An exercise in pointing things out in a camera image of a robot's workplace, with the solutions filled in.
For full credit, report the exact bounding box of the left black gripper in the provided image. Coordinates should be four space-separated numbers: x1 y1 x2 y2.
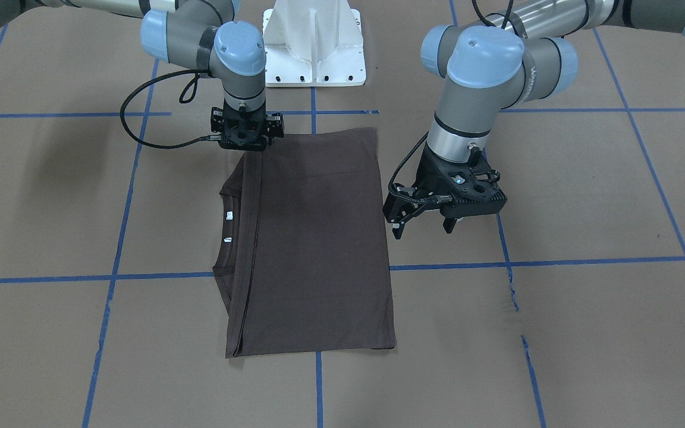
383 149 483 240

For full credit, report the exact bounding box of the white arm mounting base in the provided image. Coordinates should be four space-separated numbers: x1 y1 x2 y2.
262 1 367 87

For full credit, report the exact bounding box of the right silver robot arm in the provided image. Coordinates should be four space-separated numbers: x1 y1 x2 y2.
0 1 284 152

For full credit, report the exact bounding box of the dark brown t-shirt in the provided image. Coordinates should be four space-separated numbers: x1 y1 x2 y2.
213 127 397 358

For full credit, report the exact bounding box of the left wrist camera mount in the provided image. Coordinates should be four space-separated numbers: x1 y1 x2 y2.
437 154 508 219

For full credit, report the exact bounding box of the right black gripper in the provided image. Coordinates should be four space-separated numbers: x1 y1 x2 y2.
211 103 284 152

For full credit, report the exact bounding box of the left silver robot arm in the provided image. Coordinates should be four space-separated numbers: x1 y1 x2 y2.
383 1 685 239

